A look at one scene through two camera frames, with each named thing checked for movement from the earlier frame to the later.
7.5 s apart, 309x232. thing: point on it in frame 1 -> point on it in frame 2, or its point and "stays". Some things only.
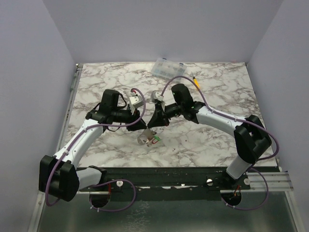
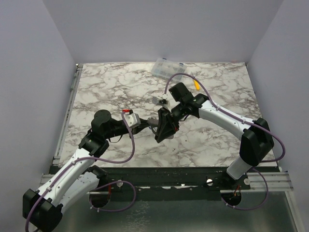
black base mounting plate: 169,183 stays
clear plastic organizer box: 164,67 stays
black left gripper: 138,125 -> 144,123
